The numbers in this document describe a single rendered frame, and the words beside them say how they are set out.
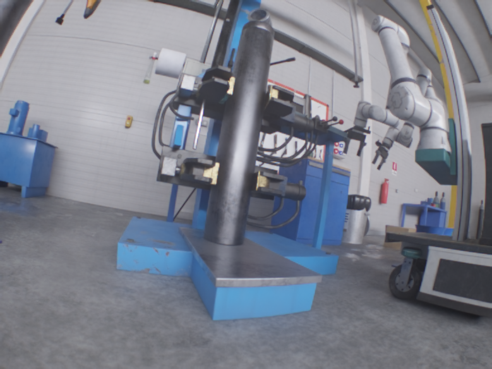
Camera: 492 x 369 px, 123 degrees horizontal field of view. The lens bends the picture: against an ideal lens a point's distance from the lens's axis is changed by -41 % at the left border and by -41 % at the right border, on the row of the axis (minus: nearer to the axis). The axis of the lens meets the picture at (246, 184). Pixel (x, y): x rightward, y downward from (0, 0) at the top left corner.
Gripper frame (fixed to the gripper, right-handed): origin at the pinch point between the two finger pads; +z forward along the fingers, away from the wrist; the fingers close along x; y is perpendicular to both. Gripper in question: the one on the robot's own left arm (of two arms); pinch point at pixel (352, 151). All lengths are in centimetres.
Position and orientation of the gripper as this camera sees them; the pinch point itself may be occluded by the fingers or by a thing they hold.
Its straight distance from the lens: 154.3
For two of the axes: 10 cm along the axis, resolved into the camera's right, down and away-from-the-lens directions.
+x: -9.3, -0.5, -3.6
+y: -3.1, -3.9, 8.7
